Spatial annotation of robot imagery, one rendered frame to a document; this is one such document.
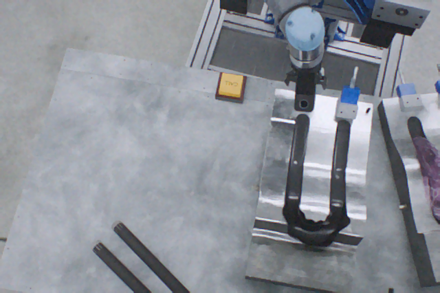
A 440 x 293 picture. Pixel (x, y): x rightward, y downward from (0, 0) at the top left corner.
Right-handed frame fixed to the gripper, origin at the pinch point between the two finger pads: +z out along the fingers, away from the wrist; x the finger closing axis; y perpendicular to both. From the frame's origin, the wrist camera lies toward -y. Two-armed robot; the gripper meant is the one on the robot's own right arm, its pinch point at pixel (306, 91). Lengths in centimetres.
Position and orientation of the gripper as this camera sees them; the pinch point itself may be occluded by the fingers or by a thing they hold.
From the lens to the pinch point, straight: 148.0
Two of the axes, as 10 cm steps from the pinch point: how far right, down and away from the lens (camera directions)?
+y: 1.7, -9.6, 2.0
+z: 1.6, 2.3, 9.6
